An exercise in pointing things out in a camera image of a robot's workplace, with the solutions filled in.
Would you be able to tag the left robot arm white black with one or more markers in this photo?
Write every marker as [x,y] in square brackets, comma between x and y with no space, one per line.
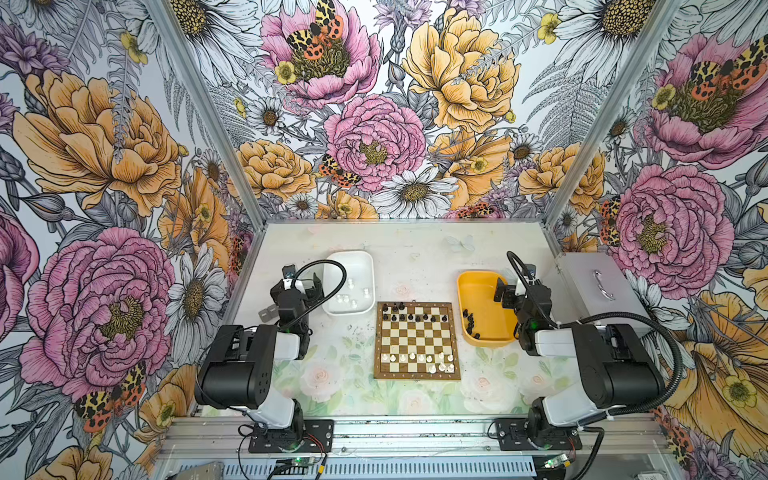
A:
[236,373]

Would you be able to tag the green circuit board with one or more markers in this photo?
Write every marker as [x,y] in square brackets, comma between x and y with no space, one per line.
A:
[306,461]

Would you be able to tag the silver metal case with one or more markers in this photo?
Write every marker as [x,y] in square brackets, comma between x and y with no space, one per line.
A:
[585,284]

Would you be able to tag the wooden chess board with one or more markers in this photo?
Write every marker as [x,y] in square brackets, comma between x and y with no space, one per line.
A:
[415,341]

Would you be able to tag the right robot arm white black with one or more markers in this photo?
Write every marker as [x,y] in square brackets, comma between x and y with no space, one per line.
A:
[615,372]

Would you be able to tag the small grey metal bracket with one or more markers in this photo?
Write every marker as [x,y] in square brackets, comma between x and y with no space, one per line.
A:
[269,314]

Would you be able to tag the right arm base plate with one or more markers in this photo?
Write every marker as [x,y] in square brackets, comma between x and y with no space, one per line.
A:
[515,434]

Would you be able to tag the aluminium frame rail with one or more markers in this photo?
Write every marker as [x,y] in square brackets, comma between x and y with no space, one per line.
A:
[407,436]

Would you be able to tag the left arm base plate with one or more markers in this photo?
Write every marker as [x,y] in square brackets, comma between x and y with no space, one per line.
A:
[312,436]

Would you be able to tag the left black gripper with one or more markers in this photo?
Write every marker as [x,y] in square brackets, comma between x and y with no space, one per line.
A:
[285,287]

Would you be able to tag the yellow plastic bin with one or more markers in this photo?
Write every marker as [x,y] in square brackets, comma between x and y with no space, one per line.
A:
[476,294]

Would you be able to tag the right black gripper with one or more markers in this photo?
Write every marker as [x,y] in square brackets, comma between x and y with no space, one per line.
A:
[507,293]

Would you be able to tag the white plastic bin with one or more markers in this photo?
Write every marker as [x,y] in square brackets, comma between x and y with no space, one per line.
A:
[357,296]

